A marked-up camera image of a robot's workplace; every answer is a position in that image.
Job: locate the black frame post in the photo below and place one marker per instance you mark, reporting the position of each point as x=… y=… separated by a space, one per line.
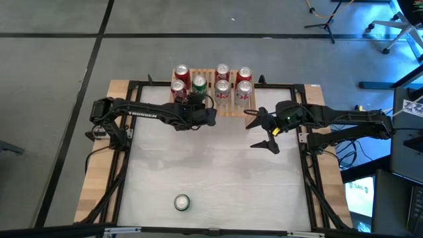
x=150 y=79
x=262 y=79

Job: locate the black floor bar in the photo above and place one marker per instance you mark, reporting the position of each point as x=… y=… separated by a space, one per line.
x=380 y=85

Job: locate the red Star Wars cola can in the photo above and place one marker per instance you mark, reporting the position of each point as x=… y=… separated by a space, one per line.
x=222 y=70

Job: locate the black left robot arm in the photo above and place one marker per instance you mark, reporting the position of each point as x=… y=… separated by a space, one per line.
x=132 y=112

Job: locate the black keyboard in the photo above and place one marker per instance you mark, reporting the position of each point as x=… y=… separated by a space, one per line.
x=417 y=208

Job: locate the silver diet cola can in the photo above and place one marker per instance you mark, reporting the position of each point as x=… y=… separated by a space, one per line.
x=222 y=92
x=244 y=92

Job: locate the lit screen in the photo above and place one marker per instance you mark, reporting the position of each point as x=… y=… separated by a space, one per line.
x=360 y=195

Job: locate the black tripod stand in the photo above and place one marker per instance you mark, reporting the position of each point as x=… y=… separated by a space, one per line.
x=325 y=24

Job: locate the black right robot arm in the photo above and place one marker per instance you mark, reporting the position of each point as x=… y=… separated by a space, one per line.
x=347 y=124

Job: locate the black aluminium table frame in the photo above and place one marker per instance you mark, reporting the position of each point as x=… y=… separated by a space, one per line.
x=158 y=83

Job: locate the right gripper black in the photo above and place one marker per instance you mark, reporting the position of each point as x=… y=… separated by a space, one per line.
x=288 y=115

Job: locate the green Sprite can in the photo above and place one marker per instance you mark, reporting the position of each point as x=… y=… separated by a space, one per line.
x=199 y=84
x=182 y=202

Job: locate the yellow power strip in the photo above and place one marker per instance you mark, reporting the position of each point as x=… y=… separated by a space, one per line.
x=359 y=108

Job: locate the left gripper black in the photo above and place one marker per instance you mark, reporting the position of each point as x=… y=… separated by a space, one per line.
x=198 y=117

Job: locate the grey chair star base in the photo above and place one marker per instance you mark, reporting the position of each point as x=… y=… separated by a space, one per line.
x=396 y=24

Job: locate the slatted wooden shelf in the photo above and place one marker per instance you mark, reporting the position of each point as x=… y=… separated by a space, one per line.
x=228 y=109

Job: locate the black rig crossbar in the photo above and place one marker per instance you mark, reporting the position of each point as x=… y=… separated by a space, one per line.
x=66 y=229

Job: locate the dark grey desk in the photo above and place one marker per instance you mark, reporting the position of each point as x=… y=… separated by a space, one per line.
x=408 y=142

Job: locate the patterned paper sheet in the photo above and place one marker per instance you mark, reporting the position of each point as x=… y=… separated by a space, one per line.
x=413 y=107

